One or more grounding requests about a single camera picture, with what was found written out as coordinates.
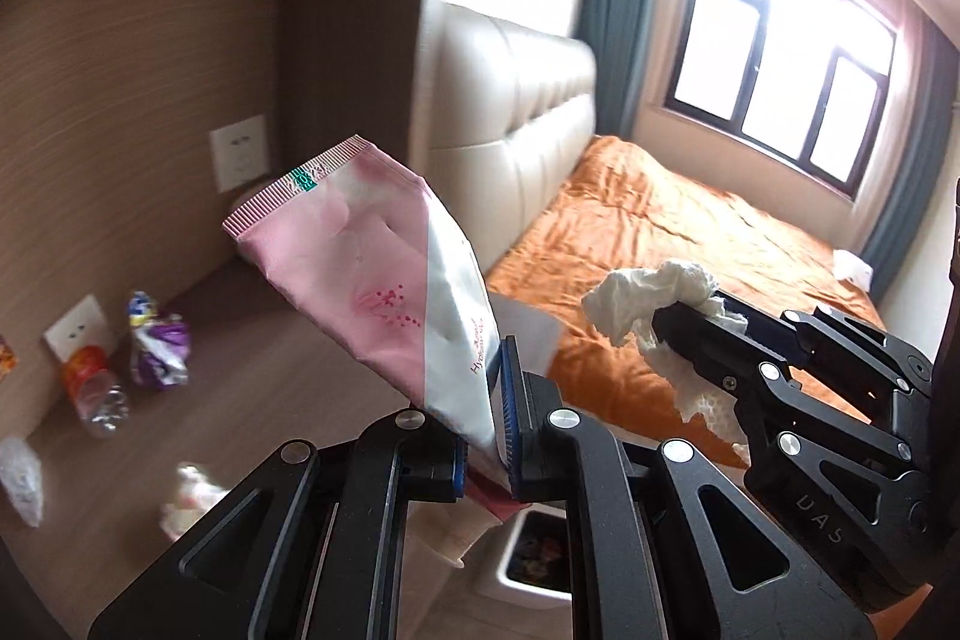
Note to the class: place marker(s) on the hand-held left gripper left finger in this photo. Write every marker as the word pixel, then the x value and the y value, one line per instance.
pixel 456 471

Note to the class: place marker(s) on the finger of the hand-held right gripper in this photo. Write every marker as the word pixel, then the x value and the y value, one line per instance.
pixel 840 340
pixel 697 340

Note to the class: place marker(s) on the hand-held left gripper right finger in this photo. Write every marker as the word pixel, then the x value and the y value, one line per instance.
pixel 510 419

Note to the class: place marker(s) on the white tissue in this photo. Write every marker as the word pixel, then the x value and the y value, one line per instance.
pixel 637 295

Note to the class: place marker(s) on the white trash bin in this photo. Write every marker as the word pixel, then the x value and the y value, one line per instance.
pixel 487 581

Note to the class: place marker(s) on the pink white packet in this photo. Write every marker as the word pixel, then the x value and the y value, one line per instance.
pixel 375 265

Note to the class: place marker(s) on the white tissue pack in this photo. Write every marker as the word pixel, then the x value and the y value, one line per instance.
pixel 853 269

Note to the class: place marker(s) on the crumpled pink white wrapper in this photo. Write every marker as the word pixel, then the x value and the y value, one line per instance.
pixel 191 497

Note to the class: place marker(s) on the cream padded headboard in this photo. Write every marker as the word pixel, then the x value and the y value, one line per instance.
pixel 525 108

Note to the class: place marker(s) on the dark framed window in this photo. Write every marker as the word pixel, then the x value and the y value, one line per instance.
pixel 780 55

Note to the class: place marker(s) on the purple white wrapper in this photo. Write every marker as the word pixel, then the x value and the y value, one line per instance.
pixel 159 347

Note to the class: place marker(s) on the plastic bottle orange label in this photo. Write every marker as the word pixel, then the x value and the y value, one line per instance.
pixel 94 385

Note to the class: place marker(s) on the clear plastic bag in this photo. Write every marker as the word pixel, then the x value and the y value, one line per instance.
pixel 19 479

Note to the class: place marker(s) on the group of cartoon stickers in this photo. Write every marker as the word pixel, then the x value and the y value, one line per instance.
pixel 4 359

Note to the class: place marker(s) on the wooden desk shelf unit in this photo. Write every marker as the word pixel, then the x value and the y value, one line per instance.
pixel 150 48

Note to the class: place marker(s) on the white wall socket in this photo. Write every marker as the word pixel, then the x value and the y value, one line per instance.
pixel 75 325
pixel 240 149

